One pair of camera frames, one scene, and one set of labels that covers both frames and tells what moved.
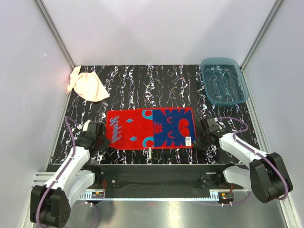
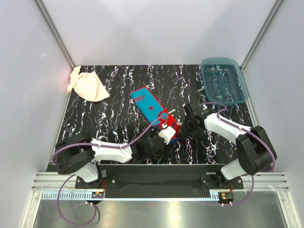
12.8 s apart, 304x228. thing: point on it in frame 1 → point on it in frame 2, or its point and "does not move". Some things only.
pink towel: x=88 y=85 does not move
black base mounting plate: x=165 y=178 does not move
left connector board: x=97 y=195 does not move
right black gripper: x=198 y=143 → x=184 y=131
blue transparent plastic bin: x=224 y=81 does not move
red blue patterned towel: x=158 y=128 → x=153 y=109
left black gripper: x=106 y=143 → x=164 y=152
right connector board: x=225 y=197 does not move
